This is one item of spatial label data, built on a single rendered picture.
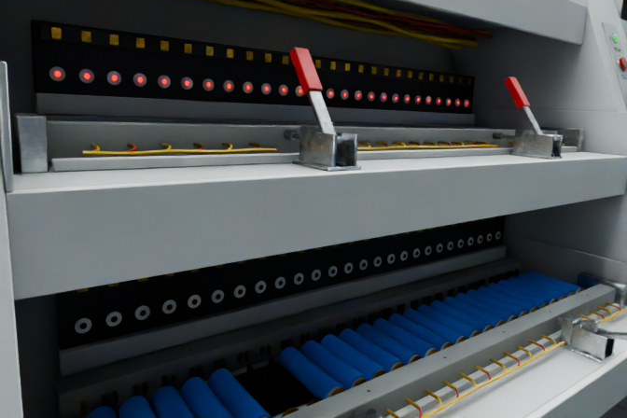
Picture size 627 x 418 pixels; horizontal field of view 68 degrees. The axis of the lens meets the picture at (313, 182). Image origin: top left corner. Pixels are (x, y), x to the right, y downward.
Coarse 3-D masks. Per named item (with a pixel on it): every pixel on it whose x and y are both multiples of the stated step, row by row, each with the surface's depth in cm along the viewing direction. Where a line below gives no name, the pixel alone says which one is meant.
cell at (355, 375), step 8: (304, 344) 39; (312, 344) 39; (304, 352) 38; (312, 352) 38; (320, 352) 37; (328, 352) 37; (312, 360) 38; (320, 360) 37; (328, 360) 36; (336, 360) 36; (320, 368) 37; (328, 368) 36; (336, 368) 36; (344, 368) 35; (352, 368) 35; (336, 376) 35; (344, 376) 35; (352, 376) 34; (360, 376) 34; (344, 384) 34; (352, 384) 34
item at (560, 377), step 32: (480, 256) 60; (544, 256) 62; (576, 256) 59; (320, 288) 45; (352, 288) 47; (384, 288) 50; (192, 320) 38; (224, 320) 39; (256, 320) 41; (608, 320) 51; (64, 352) 32; (96, 352) 33; (128, 352) 34; (512, 384) 38; (544, 384) 38; (576, 384) 38; (608, 384) 41; (416, 416) 33; (448, 416) 33; (480, 416) 33; (512, 416) 34; (544, 416) 34; (576, 416) 38
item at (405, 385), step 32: (608, 288) 54; (512, 320) 44; (544, 320) 44; (448, 352) 38; (480, 352) 38; (512, 352) 41; (544, 352) 41; (384, 384) 33; (416, 384) 34; (448, 384) 35; (480, 384) 36; (288, 416) 29; (320, 416) 29; (384, 416) 32
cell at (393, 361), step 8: (344, 336) 41; (352, 336) 40; (360, 336) 40; (352, 344) 40; (360, 344) 39; (368, 344) 39; (360, 352) 39; (368, 352) 38; (376, 352) 38; (384, 352) 38; (376, 360) 37; (384, 360) 37; (392, 360) 37; (400, 360) 37; (384, 368) 37; (392, 368) 36
